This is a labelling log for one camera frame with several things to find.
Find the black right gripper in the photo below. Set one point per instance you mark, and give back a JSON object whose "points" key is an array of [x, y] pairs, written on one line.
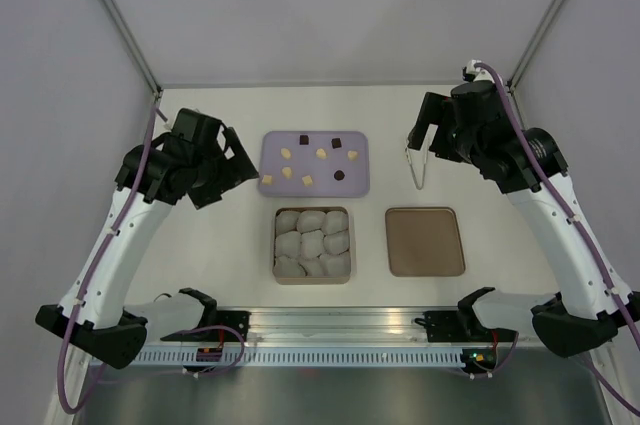
{"points": [[437, 109]]}

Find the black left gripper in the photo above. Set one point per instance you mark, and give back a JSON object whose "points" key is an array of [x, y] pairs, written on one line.
{"points": [[238, 169]]}

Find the metal tongs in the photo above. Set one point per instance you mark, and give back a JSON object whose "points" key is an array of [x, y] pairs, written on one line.
{"points": [[417, 161]]}

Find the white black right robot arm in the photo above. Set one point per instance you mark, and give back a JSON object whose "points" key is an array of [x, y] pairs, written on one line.
{"points": [[593, 302]]}

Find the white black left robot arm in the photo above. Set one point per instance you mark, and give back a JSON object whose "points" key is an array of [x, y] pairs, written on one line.
{"points": [[93, 315]]}

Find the lilac plastic tray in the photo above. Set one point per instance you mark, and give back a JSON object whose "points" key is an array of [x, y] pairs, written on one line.
{"points": [[304, 162]]}

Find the beige tin lid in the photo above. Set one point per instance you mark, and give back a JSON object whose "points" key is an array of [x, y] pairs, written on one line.
{"points": [[424, 242]]}

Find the beige tin box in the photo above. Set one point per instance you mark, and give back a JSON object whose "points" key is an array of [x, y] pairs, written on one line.
{"points": [[311, 245]]}

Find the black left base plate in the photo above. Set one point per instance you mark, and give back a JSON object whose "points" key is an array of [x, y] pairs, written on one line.
{"points": [[238, 320]]}

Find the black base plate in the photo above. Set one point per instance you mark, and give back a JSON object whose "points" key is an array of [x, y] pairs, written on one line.
{"points": [[442, 327], [238, 320]]}

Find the aluminium mounting rail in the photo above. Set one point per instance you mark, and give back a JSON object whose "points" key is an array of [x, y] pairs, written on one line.
{"points": [[369, 326]]}

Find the aluminium frame post left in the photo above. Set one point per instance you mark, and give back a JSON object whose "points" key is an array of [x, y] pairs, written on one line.
{"points": [[131, 46]]}

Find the aluminium frame post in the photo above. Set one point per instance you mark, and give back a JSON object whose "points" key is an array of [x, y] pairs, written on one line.
{"points": [[131, 46], [550, 15]]}

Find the white slotted cable duct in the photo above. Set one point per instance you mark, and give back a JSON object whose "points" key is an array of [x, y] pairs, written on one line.
{"points": [[193, 356]]}

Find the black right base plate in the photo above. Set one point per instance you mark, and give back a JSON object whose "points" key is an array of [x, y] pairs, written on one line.
{"points": [[442, 327]]}

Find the aluminium frame post right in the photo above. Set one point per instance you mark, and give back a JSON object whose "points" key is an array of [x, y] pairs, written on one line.
{"points": [[550, 15]]}

